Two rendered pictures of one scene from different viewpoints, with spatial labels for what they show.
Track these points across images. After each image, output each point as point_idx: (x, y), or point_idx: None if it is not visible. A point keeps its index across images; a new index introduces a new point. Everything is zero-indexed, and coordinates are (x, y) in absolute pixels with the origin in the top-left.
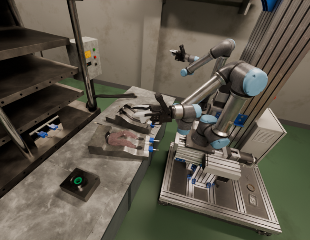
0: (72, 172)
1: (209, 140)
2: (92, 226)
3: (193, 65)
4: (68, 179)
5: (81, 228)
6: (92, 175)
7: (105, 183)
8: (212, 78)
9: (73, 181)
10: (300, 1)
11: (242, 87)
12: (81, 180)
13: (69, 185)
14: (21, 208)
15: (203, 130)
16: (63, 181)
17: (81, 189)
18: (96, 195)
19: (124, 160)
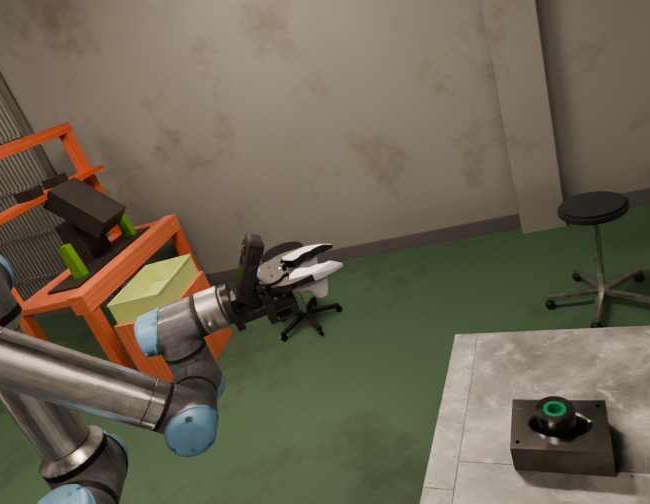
0: (609, 437)
1: (124, 468)
2: (471, 393)
3: None
4: (597, 418)
5: (491, 385)
6: (535, 447)
7: (499, 471)
8: (13, 334)
9: (564, 403)
10: None
11: (11, 275)
12: (543, 411)
13: (576, 407)
14: None
15: (112, 497)
16: (605, 410)
17: (534, 410)
18: (502, 438)
19: None
